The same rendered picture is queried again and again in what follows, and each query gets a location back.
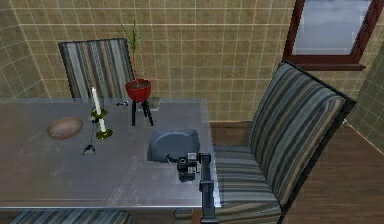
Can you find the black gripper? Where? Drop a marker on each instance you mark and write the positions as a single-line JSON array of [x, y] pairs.
[[182, 165]]

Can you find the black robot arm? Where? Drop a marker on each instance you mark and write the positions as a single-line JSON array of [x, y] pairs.
[[207, 186]]

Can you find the dark grey square plate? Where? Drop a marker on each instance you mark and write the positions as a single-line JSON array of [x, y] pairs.
[[171, 143]]

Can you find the small grey black object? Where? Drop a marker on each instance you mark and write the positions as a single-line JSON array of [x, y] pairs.
[[122, 104]]

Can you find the house plant red pot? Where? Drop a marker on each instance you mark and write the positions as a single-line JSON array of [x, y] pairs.
[[138, 90]]

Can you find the white candle green holder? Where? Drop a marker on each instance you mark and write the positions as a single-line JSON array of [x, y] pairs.
[[96, 101]]

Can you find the brown oval bowl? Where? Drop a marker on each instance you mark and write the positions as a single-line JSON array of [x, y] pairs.
[[64, 128]]

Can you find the striped upholstered chair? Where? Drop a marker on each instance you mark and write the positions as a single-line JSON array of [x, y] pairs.
[[70, 217], [96, 68], [290, 133]]

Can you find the grey glass table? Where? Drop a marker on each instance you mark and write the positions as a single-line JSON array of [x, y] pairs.
[[50, 173]]

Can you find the dark red framed window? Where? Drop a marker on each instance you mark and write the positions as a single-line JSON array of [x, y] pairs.
[[328, 30]]

